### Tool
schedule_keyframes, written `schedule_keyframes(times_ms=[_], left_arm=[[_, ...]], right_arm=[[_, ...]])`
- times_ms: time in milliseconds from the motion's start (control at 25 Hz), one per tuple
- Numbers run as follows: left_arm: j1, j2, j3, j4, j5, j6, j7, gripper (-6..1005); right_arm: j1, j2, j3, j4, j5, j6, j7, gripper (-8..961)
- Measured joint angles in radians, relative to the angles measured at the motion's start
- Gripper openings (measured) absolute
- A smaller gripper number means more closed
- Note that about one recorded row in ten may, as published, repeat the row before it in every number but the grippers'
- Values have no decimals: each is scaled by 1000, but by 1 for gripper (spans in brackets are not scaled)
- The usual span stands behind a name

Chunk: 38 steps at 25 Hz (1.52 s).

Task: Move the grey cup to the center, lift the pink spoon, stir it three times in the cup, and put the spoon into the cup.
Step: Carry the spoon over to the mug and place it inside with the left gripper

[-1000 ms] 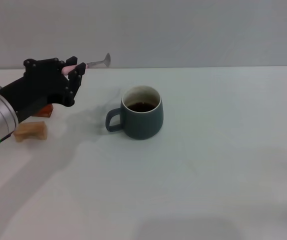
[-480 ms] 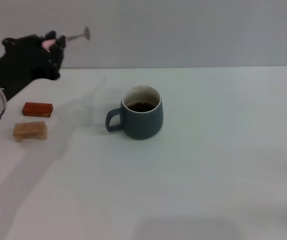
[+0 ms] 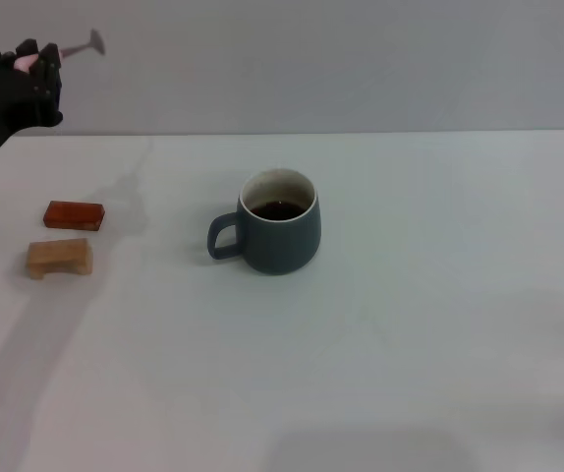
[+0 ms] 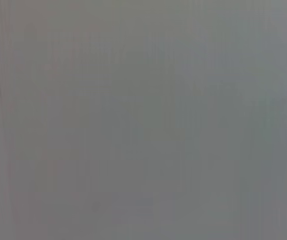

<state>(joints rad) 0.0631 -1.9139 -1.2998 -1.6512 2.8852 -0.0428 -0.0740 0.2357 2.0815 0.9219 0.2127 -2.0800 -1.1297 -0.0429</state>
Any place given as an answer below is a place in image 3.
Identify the dark grey ceramic mug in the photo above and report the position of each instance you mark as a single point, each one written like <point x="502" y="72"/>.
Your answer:
<point x="282" y="246"/>

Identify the light wooden spoon rest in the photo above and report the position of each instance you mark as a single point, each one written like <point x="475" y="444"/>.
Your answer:
<point x="61" y="255"/>

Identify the reddish brown rectangular block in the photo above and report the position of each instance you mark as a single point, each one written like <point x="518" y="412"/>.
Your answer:
<point x="73" y="215"/>

